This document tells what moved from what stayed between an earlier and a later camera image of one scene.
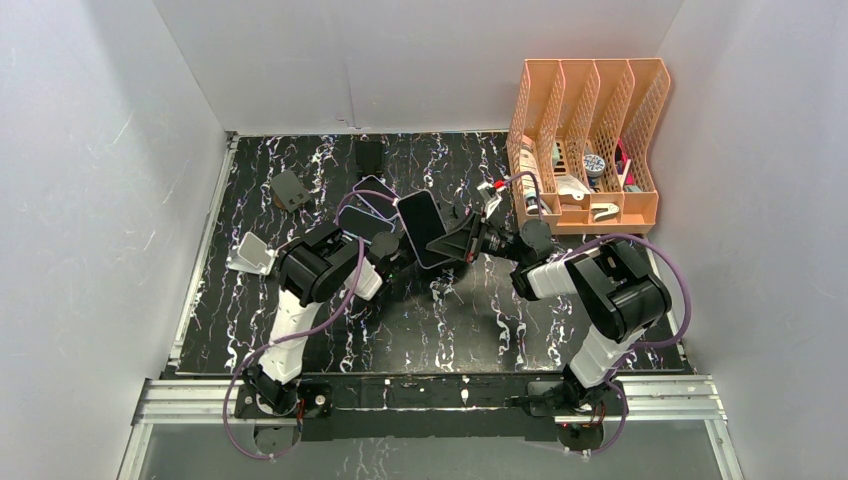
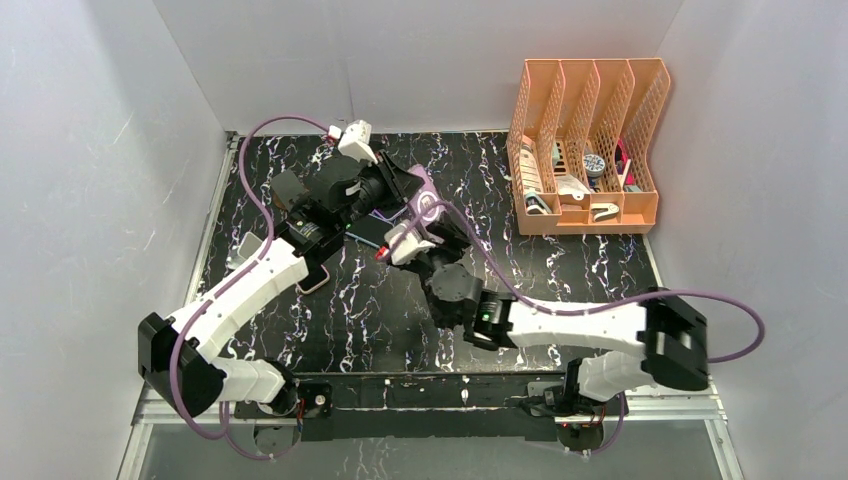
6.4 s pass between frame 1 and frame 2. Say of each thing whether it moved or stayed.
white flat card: stayed
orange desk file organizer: stayed
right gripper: moved
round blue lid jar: stayed
